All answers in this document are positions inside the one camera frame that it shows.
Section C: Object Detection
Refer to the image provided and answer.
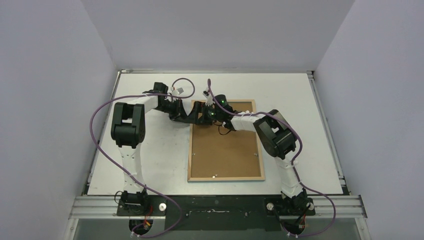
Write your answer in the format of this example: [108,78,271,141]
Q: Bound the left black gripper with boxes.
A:
[154,98,188,123]

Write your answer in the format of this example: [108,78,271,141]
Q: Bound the blue wooden picture frame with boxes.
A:
[186,99,267,183]

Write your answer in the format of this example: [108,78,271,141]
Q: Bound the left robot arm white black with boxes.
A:
[111,82,184,216]

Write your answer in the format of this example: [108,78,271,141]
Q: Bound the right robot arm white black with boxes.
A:
[189,93,315,215]

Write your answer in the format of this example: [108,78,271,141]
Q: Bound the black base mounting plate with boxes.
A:
[116,194,316,235]

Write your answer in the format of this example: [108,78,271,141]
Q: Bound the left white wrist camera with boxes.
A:
[171,86,184,97]

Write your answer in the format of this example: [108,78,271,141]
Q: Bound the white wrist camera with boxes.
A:
[203,88,214,106]
[171,86,184,97]

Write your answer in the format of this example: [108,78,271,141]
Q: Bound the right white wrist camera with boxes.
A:
[203,88,214,106]

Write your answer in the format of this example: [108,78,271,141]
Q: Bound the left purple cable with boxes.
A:
[89,78,196,239]

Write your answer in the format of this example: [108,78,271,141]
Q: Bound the aluminium rail front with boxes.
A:
[69,195,368,219]

